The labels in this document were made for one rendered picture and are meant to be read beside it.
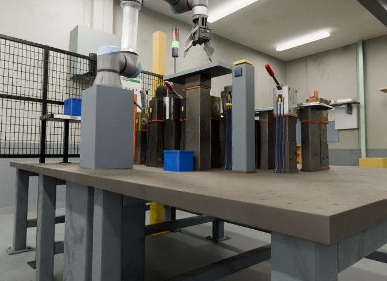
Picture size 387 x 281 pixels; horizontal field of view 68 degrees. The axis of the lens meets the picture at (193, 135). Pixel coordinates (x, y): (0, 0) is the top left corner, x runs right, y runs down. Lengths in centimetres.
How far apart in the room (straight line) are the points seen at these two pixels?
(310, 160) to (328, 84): 654
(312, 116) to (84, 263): 119
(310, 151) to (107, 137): 94
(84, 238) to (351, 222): 114
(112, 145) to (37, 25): 342
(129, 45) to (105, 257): 109
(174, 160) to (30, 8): 382
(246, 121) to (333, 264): 73
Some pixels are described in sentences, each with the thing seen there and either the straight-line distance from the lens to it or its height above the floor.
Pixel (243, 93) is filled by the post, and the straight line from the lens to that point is 118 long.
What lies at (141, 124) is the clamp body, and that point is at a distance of 197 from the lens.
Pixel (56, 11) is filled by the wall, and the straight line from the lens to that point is 484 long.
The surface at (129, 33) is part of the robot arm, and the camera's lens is 172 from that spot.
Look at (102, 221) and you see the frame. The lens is 110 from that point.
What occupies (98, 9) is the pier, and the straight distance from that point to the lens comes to 494.
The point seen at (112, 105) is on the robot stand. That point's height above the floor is 101.
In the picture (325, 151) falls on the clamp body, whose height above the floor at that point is 79.
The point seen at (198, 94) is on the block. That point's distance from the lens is 133.
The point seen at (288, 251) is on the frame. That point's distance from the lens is 52.
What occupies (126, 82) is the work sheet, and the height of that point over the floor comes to 140.
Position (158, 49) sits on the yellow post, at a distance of 300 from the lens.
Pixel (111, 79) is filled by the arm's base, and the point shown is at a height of 114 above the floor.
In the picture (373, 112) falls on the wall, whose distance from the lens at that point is 739.
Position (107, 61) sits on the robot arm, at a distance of 155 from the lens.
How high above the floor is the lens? 78
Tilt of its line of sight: 3 degrees up
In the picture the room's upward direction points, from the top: straight up
